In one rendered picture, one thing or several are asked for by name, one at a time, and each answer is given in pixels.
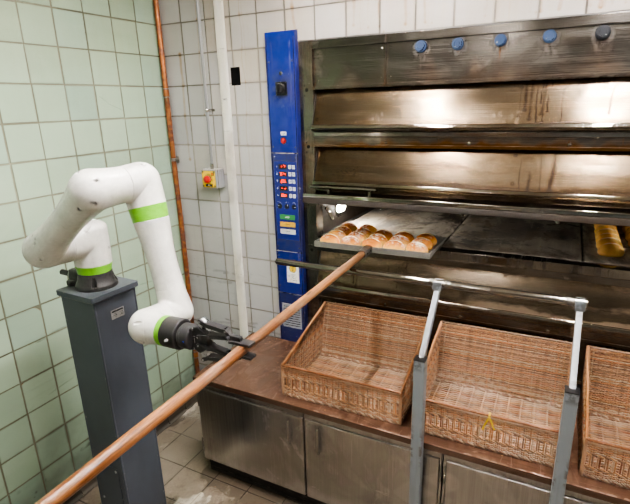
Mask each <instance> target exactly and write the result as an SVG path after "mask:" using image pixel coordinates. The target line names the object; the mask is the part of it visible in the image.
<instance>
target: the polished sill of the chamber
mask: <svg viewBox="0 0 630 504"><path fill-rule="evenodd" d="M431 258H438V259H447V260H455V261H464V262H473V263H482V264H490V265H499V266H508V267H516V268H525V269H534V270H543V271H551V272H560V273H569V274H578V275H586V276H595V277H604V278H613V279H621V280H630V266H620V265H611V264H601V263H591V262H582V261H572V260H563V259H553V258H543V257H534V256H524V255H514V254H505V253H495V252H485V251H476V250H466V249H457V248H447V247H439V248H438V250H437V251H436V252H435V253H434V255H433V256H432V257H431Z"/></svg>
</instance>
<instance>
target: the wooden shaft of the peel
mask: <svg viewBox="0 0 630 504"><path fill-rule="evenodd" d="M364 256H365V253H364V252H363V251H360V252H359V253H357V254H356V255H355V256H353V257H352V258H351V259H350V260H348V261H347V262H346V263H344V264H343V265H342V266H341V267H339V268H338V269H337V270H335V271H334V272H333V273H331V274H330V275H329V276H328V277H326V278H325V279H324V280H322V281H321V282H320V283H319V284H317V285H316V286H315V287H313V288H312V289H311V290H310V291H308V292H307V293H306V294H304V295H303V296H302V297H300V298H299V299H298V300H297V301H295V302H294V303H293V304H291V305H290V306H289V307H288V308H286V309H285V310H284V311H282V312H281V313H280V314H279V315H277V316H276V317H275V318H273V319H272V320H271V321H270V322H268V323H267V324H266V325H264V326H263V327H262V328H260V329H259V330H258V331H257V332H255V333H254V334H253V335H251V336H250V337H249V338H248V340H253V341H255V344H254V345H253V346H252V347H251V348H246V347H242V346H237V347H236V348H235V349H233V350H232V351H231V352H229V353H228V354H227V355H226V356H224V357H223V358H222V359H220V360H219V361H218V362H217V363H215V364H214V365H213V366H211V367H210V368H209V369H208V370H206V371H205V372H204V373H202V374H201V375H200V376H198V377H197V378H196V379H195V380H193V381H192V382H191V383H189V384H188V385H187V386H186V387H184V388H183V389H182V390H180V391H179V392H178V393H177V394H175V395H174V396H173V397H171V398H170V399H169V400H168V401H166V402H165V403H164V404H162V405H161V406H160V407H158V408H157V409H156V410H155V411H153V412H152V413H151V414H149V415H148V416H147V417H146V418H144V419H143V420H142V421H140V422H139V423H138V424H137V425H135V426H134V427H133V428H131V429H130V430H129V431H127V432H126V433H125V434H124V435H122V436H121V437H120V438H118V439H117V440H116V441H115V442H113V443H112V444H111V445H109V446H108V447H107V448H106V449H104V450H103V451H102V452H100V453H99V454H98V455H96V456H95V457H94V458H93V459H91V460H90V461H89V462H87V463H86V464H85V465H84V466H82V467H81V468H80V469H78V470H77V471H76V472H75V473H73V474H72V475H71V476H69V477H68V478H67V479H66V480H64V481H63V482H62V483H60V484H59V485H58V486H56V487H55V488H54V489H53V490H51V491H50V492H49V493H47V494H46V495H45V496H44V497H42V498H41V499H40V500H38V501H37V502H36V503H35V504H63V503H64V502H65V501H66V500H68V499H69V498H70V497H71V496H73V495H74V494H75V493H76V492H77V491H79V490H80V489H81V488H82V487H84V486H85V485H86V484H87V483H88V482H90V481H91V480H92V479H93V478H95V477H96V476H97V475H98V474H99V473H101V472H102V471H103V470H104V469H106V468H107V467H108V466H109V465H110V464H112V463H113V462H114V461H115V460H117V459H118V458H119V457H120V456H121V455H123V454H124V453H125V452H126V451H128V450H129V449H130V448H131V447H132V446H134V445H135V444H136V443H137V442H139V441H140V440H141V439H142V438H143V437H145V436H146V435H147V434H148V433H150V432H151V431H152V430H153V429H154V428H156V427H157V426H158V425H159V424H161V423H162V422H163V421H164V420H165V419H167V418H168V417H169V416H170V415H172V414H173V413H174V412H175V411H176V410H178V409H179V408H180V407H181V406H183V405H184V404H185V403H186V402H187V401H189V400H190V399H191V398H192V397H194V396H195V395H196V394H197V393H198V392H200V391H201V390H202V389H203V388H205V387H206V386H207V385H208V384H209V383H211V382H212V381H213V380H214V379H216V378H217V377H218V376H219V375H220V374H222V373H223V372H224V371H225V370H227V369H228V368H229V367H230V366H231V365H233V364H234V363H235V362H236V361H238V360H239V359H240V358H241V357H242V356H244V355H245V354H246V353H247V352H249V351H250V350H251V349H252V348H253V347H255V346H256V345H257V344H258V343H260V342H261V341H262V340H263V339H264V338H266V337H267V336H268V335H269V334H271V333H272V332H273V331H274V330H275V329H277V328H278V327H279V326H280V325H282V324H283V323H284V322H285V321H286V320H288V319H289V318H290V317H291V316H293V315H294V314H295V313H296V312H297V311H299V310H300V309H301V308H302V307H304V306H305V305H306V304H307V303H308V302H310V301H311V300H312V299H313V298H315V297H316V296H317V295H318V294H319V293H321V292H322V291H323V290H324V289H326V288H327V287H328V286H329V285H330V284H332V283H333V282H334V281H335V280H337V279H338V278H339V277H340V276H341V275H343V274H344V273H345V272H346V271H348V270H349V269H350V268H351V267H352V266H354V265H355V264H356V263H357V262H359V261H360V260H361V259H362V258H363V257H364Z"/></svg>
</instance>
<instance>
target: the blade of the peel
mask: <svg viewBox="0 0 630 504"><path fill-rule="evenodd" d="M435 237H436V239H437V244H436V245H435V246H433V248H432V250H430V251H428V253H427V252H417V251H408V250H406V248H405V250H398V249H389V248H383V246H382V248H379V247H372V253H378V254H387V255H396V256H405V257H414V258H423V259H430V258H431V257H432V256H433V255H434V253H435V252H436V251H437V250H438V248H439V247H440V246H441V245H442V244H443V242H444V241H445V240H446V239H447V237H438V236H435ZM320 239H321V238H320ZM320 239H317V240H315V241H314V246H315V247H324V248H333V249H342V250H351V251H359V250H360V249H361V248H362V247H364V246H362V244H361V246H360V245H350V244H341V243H331V242H322V241H320Z"/></svg>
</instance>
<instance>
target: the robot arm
mask: <svg viewBox="0 0 630 504"><path fill-rule="evenodd" d="M124 203H126V205H127V208H128V211H129V214H130V217H131V220H132V222H133V225H134V228H135V230H136V233H137V235H138V238H139V240H140V243H141V245H142V248H143V250H144V253H145V256H146V259H147V262H148V265H149V269H150V272H151V276H152V279H153V283H154V287H155V291H156V296H157V302H158V303H157V304H155V305H152V306H150V307H147V308H144V309H140V310H138V311H137V312H135V313H134V314H133V315H132V316H131V318H130V320H129V323H128V332H129V334H130V336H131V338H132V339H133V340H134V341H136V342H137V343H140V344H144V345H149V344H154V345H160V346H164V347H168V348H172V349H176V350H182V349H188V350H196V351H198V352H199V353H201V354H202V356H203V358H202V359H201V360H202V361H203V362H204V361H215V362H218V361H219V360H220V359H222V358H223V357H224V356H226V355H227V354H228V353H229V352H231V351H232V350H231V349H228V348H226V347H223V346H221V345H218V344H216V342H213V341H212V339H213V340H227V341H228V340H229V341H228V344H233V345H237V346H242V347H246V348H251V347H252V346H253V345H254V344H255V341H253V340H248V339H244V338H243V337H242V336H240V335H235V334H233V333H232V332H231V330H232V328H231V327H229V326H226V325H223V324H220V323H217V322H213V321H210V320H209V319H207V318H206V317H203V318H201V319H199V320H198V323H199V324H194V323H191V322H190V321H191V319H192V317H193V313H194V308H193V305H192V302H191V300H190V297H189V295H188V292H187V290H186V287H185V284H184V281H183V277H182V274H181V270H180V267H179V263H178V259H177V255H176V251H175V247H174V242H173V237H172V231H171V225H170V219H169V213H168V208H167V203H166V198H165V194H164V190H163V186H162V182H161V178H160V175H159V173H158V171H157V170H156V169H155V168H154V167H153V166H152V165H150V164H148V163H145V162H134V163H130V164H126V165H122V166H118V167H111V168H95V169H83V170H80V171H78V172H76V173H75V174H74V175H73V176H72V177H71V178H70V180H69V182H68V184H67V187H66V189H65V192H64V194H63V196H62V197H61V199H60V201H59V203H58V204H57V206H56V207H55V209H54V210H53V212H52V213H51V214H50V216H49V217H48V218H47V219H46V220H45V221H44V222H43V223H42V224H41V225H40V226H39V227H38V228H37V229H36V230H35V231H34V232H32V233H31V234H30V235H28V236H27V237H26V239H25V240H24V242H23V244H22V255H23V257H24V259H25V260H26V261H27V262H28V263H29V264H30V265H32V266H34V267H36V268H41V269H46V268H51V267H55V266H58V265H62V264H65V263H69V262H72V261H74V266H75V267H74V268H71V269H69V270H65V269H61V270H60V272H59V273H60V274H61V275H65V276H68V278H69V280H67V281H66V283H67V286H75V287H76V290H77V291H79V292H83V293H92V292H99V291H104V290H108V289H110V288H113V287H115V286H116V285H117V284H118V283H119V281H118V278H117V277H116V275H115V274H114V272H113V268H112V262H113V260H112V254H111V247H110V240H109V234H108V229H107V225H106V223H105V222H103V221H101V220H96V219H93V218H94V217H96V216H97V215H98V214H99V213H101V212H102V211H103V210H105V209H107V208H110V207H113V206H116V205H120V204H124ZM206 328H208V329H211V330H214V331H217V332H214V331H208V330H207V329H206ZM227 341H226V342H227ZM205 350H206V351H212V352H215V353H210V352H206V351H205ZM216 353H217V354H216Z"/></svg>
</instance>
